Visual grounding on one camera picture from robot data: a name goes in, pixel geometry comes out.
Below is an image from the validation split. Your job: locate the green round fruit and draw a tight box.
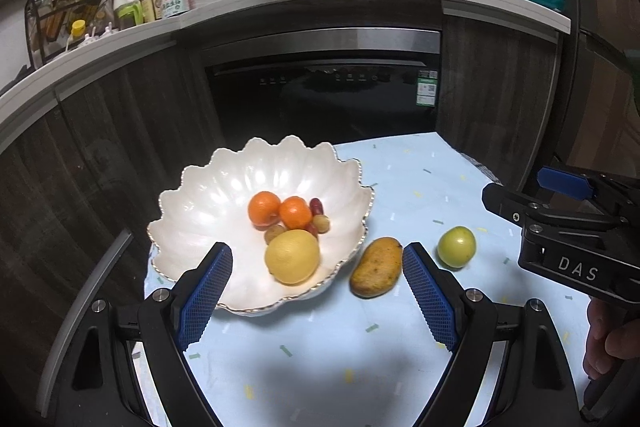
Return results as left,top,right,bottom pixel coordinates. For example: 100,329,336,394
437,227,477,269

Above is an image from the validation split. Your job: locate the yellow lemon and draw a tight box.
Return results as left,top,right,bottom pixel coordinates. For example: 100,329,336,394
265,230,320,285

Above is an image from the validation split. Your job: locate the person's right hand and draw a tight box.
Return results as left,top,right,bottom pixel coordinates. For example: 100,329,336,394
582,298,640,381

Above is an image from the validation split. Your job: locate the yellow-brown mango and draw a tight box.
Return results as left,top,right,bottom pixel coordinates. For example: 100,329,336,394
349,237,402,299

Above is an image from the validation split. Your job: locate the green energy label sticker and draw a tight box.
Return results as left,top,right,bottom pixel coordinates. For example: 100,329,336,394
416,69,438,107

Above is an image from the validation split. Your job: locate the tan longan fruit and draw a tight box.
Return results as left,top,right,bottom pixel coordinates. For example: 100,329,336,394
312,213,331,234

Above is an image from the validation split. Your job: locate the red grape upper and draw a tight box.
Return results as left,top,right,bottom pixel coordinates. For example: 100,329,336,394
309,197,324,216

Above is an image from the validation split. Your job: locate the red grape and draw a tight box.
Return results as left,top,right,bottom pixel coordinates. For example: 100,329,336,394
305,222,319,237
309,197,324,216

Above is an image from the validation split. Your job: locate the red grape lower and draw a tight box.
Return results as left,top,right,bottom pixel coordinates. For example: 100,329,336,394
305,222,319,237

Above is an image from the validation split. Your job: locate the white scalloped ceramic bowl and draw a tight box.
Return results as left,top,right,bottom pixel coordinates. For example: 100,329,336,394
148,135,374,317

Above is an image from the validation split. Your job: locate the orange mandarin right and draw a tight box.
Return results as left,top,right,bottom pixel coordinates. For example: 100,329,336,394
279,196,312,230

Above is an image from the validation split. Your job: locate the orange mandarin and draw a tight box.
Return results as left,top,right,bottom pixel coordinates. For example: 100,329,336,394
247,191,281,229
279,196,312,230

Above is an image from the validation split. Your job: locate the brown longan behind lemon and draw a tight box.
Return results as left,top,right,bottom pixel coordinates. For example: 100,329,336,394
264,225,288,245

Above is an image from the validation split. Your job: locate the orange mandarin left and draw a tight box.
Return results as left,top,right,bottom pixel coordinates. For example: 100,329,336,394
247,191,281,229

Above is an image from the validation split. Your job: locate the black wire spice rack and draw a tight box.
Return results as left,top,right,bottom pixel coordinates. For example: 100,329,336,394
24,0,115,68

